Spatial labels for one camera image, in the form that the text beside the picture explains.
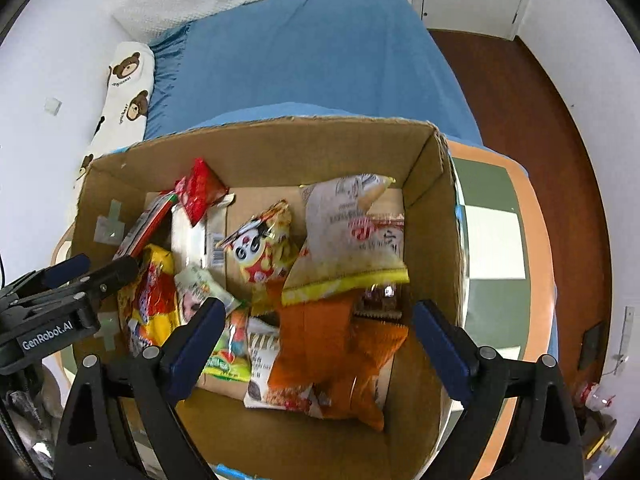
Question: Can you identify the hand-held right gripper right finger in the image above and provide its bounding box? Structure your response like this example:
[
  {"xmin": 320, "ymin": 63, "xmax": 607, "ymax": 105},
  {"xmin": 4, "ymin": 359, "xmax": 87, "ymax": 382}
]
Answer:
[{"xmin": 412, "ymin": 300, "xmax": 586, "ymax": 480}]

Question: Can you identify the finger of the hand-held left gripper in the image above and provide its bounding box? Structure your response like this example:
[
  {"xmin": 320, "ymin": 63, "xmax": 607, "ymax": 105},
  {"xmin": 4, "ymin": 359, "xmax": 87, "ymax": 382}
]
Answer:
[
  {"xmin": 10, "ymin": 254, "xmax": 92, "ymax": 291},
  {"xmin": 65, "ymin": 256, "xmax": 141, "ymax": 307}
]

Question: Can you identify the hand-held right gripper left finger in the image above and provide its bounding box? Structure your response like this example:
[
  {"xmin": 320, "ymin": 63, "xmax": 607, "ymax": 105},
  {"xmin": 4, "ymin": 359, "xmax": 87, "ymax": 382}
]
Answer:
[{"xmin": 52, "ymin": 297, "xmax": 227, "ymax": 480}]

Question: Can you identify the green fruit candy bag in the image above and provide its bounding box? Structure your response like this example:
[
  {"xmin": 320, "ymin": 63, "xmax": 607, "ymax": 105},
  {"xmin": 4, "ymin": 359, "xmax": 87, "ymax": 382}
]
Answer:
[{"xmin": 200, "ymin": 304, "xmax": 253, "ymax": 383}]

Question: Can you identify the yellow instant noodle packet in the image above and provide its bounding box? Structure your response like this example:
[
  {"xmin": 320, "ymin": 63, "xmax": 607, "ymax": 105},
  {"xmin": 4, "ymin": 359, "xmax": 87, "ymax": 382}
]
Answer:
[{"xmin": 117, "ymin": 244, "xmax": 181, "ymax": 357}]

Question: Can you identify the red white striped packet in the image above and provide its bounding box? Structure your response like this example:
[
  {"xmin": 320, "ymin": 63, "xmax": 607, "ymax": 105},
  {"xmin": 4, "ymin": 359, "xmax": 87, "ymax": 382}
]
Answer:
[{"xmin": 112, "ymin": 192, "xmax": 178, "ymax": 261}]

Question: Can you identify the white cookie snack packet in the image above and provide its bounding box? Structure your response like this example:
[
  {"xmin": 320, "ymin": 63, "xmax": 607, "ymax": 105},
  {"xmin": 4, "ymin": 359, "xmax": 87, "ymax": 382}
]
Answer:
[{"xmin": 243, "ymin": 317, "xmax": 321, "ymax": 409}]

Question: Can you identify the orange snack packet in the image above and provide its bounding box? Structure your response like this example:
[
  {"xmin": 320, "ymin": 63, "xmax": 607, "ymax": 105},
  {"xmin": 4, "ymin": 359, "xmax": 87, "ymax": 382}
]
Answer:
[{"xmin": 267, "ymin": 287, "xmax": 408, "ymax": 432}]

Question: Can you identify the cardboard box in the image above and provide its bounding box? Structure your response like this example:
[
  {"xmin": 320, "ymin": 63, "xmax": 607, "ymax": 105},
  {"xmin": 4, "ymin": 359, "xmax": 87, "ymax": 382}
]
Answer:
[{"xmin": 70, "ymin": 116, "xmax": 468, "ymax": 480}]

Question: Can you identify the white green snack packet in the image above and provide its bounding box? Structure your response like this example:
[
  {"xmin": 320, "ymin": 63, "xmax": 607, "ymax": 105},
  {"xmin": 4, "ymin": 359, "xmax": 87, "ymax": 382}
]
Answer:
[{"xmin": 175, "ymin": 265, "xmax": 242, "ymax": 323}]

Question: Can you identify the brown clear snack packet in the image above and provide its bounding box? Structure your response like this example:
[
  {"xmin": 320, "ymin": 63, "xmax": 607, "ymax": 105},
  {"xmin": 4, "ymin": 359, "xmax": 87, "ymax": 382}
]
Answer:
[{"xmin": 354, "ymin": 282, "xmax": 407, "ymax": 322}]

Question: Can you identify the white barcode packet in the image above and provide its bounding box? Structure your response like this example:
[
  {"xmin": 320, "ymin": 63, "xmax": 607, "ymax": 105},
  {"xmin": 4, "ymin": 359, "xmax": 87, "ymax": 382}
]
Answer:
[{"xmin": 170, "ymin": 205, "xmax": 230, "ymax": 271}]

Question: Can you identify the crumpled plastic bag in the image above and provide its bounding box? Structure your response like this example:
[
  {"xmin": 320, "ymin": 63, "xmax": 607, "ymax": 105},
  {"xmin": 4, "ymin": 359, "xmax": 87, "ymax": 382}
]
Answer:
[{"xmin": 6, "ymin": 389, "xmax": 62, "ymax": 463}]

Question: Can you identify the yellow panda snack packet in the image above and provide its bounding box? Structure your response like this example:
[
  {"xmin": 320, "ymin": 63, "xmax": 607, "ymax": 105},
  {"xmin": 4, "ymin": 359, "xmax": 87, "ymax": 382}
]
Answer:
[{"xmin": 216, "ymin": 200, "xmax": 297, "ymax": 317}]

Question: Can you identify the green white checkered tablecloth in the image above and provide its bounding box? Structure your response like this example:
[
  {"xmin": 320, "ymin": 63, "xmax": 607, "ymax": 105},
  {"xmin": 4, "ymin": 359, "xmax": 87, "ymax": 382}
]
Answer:
[{"xmin": 450, "ymin": 156, "xmax": 530, "ymax": 363}]

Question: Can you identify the small red snack packet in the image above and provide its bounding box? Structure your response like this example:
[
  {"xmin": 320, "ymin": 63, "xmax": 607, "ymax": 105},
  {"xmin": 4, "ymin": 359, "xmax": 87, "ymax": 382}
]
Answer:
[{"xmin": 175, "ymin": 158, "xmax": 231, "ymax": 226}]

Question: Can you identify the beige yellow snack bag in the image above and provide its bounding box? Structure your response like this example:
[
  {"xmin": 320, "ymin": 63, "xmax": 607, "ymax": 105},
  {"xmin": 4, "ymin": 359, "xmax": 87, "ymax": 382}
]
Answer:
[{"xmin": 281, "ymin": 174, "xmax": 411, "ymax": 307}]

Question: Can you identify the clear plastic bottle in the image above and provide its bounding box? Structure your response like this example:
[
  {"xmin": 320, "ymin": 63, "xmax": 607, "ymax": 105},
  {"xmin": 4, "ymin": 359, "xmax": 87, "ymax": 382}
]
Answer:
[{"xmin": 575, "ymin": 380, "xmax": 621, "ymax": 412}]

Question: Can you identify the white bear print pillow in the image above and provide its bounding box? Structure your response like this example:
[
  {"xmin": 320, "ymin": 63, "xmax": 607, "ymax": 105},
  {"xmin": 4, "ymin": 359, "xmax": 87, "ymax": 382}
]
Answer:
[{"xmin": 72, "ymin": 40, "xmax": 156, "ymax": 192}]

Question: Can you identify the blue bed sheet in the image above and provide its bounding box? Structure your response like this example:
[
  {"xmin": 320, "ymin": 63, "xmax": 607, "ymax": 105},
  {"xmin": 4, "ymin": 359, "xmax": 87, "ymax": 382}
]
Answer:
[{"xmin": 142, "ymin": 0, "xmax": 483, "ymax": 143}]

